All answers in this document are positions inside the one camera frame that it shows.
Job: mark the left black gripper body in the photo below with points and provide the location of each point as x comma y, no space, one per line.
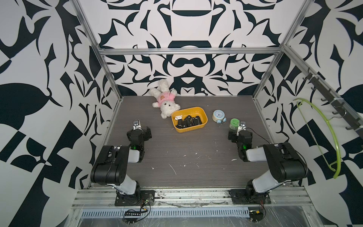
146,135

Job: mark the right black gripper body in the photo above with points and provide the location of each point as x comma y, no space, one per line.
236,139

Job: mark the black car key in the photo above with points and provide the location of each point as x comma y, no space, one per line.
197,120
187,122
180,124

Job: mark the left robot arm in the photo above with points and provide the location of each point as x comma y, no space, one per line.
110,168

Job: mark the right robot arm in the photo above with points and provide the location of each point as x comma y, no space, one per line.
284,163

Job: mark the yellow plastic storage box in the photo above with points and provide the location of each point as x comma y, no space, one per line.
190,112

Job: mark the green lidded small jar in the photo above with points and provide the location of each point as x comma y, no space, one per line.
234,124

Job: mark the small blue alarm clock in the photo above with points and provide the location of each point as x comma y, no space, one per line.
219,116

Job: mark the white plush bunny pink shirt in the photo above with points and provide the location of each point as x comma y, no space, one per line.
165,99

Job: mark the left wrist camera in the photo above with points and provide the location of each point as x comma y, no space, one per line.
136,125

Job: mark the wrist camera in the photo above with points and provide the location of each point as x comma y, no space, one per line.
136,125
241,128

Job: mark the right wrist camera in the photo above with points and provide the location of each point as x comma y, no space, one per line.
241,128

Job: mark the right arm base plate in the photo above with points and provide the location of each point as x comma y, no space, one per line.
248,196

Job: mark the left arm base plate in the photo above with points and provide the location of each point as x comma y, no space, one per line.
137,199

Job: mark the white cable duct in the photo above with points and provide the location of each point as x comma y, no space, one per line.
242,212

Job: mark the black wall hook rack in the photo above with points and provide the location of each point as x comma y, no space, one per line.
342,108

